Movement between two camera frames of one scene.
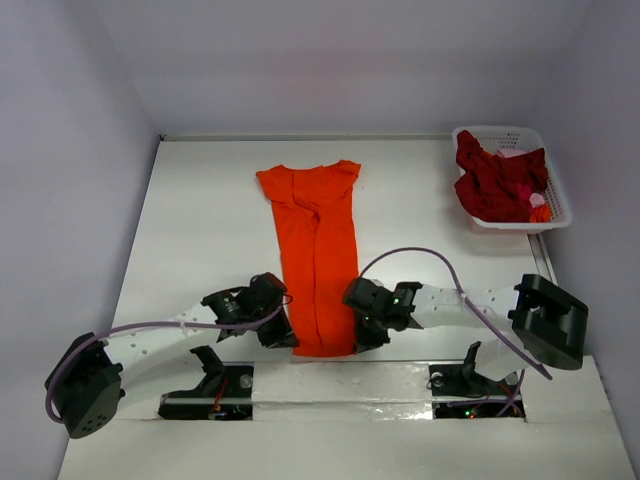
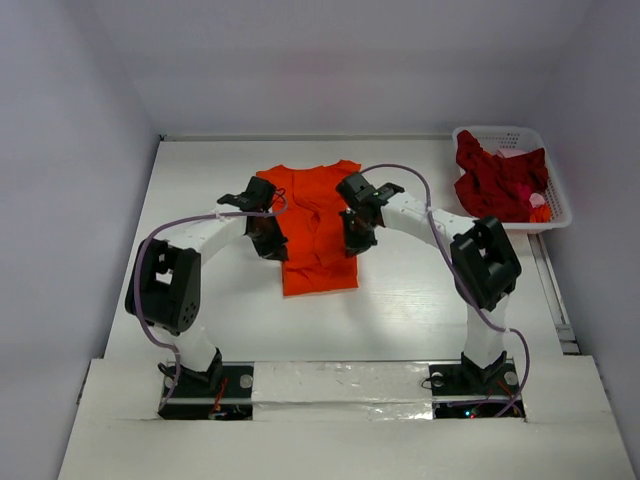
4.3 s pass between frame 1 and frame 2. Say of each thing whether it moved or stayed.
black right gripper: moved
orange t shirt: moved
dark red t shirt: stayed
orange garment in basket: stayed
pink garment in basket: stayed
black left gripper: moved
